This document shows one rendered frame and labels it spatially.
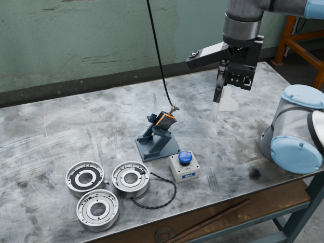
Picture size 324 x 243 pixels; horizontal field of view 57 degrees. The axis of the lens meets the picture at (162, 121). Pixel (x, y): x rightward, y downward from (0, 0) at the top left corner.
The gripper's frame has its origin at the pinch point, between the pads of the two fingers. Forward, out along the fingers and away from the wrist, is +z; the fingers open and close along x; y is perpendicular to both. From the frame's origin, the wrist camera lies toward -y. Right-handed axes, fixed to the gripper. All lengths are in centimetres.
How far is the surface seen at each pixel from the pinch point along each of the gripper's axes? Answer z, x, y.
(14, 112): 21, -3, -70
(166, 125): 11.6, -0.3, -13.9
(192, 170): 17.6, -9.4, -2.7
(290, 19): 55, 209, 28
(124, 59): 77, 130, -93
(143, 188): 18.7, -19.0, -13.6
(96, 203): 19.5, -27.3, -23.6
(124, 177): 19.7, -16.9, -20.4
